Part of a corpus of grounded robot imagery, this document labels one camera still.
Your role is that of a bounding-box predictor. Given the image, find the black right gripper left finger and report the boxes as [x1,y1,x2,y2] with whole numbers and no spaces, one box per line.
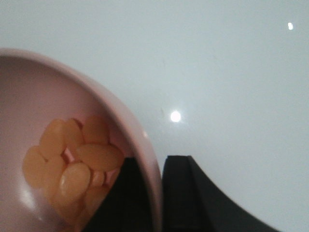
[85,158,153,232]

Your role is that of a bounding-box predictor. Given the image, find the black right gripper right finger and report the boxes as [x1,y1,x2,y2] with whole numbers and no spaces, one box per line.
[162,155,275,232]

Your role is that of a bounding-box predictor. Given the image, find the orange ham slices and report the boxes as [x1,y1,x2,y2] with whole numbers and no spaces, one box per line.
[22,116,124,231]

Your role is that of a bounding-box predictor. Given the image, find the pink bowl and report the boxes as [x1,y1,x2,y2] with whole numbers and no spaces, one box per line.
[0,48,162,232]

